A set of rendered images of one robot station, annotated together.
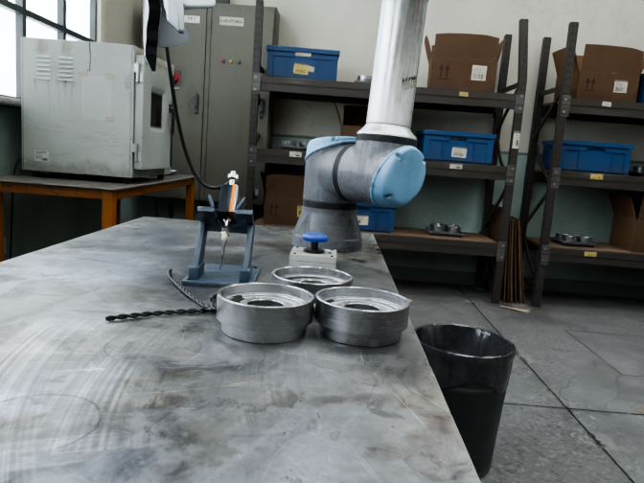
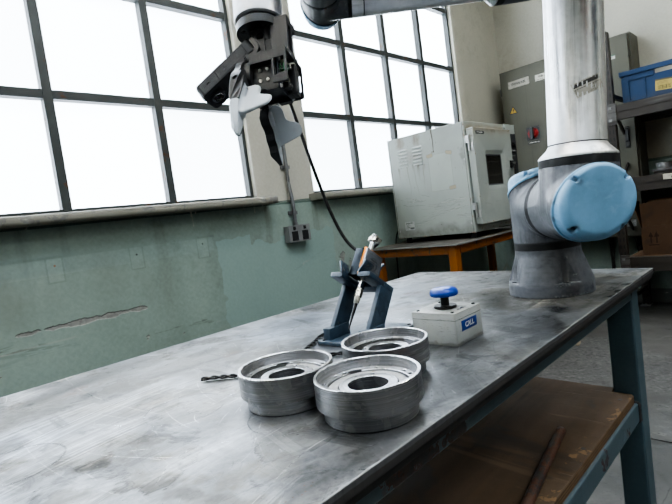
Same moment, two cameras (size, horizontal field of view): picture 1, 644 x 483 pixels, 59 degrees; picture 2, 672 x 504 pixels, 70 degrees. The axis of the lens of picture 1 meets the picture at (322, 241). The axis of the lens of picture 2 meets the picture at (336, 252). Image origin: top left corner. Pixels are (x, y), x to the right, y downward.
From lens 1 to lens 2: 0.45 m
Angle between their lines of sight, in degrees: 44
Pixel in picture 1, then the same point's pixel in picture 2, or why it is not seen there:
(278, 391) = (171, 473)
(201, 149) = not seen: hidden behind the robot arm
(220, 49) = not seen: hidden behind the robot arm
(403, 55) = (570, 56)
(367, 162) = (545, 193)
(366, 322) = (332, 403)
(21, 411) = (25, 455)
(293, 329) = (280, 403)
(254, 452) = not seen: outside the picture
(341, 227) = (551, 269)
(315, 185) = (517, 226)
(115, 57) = (450, 136)
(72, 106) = (425, 183)
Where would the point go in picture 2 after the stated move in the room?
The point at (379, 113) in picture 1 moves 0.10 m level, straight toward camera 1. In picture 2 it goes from (553, 134) to (522, 133)
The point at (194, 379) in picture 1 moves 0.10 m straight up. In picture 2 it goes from (145, 447) to (128, 345)
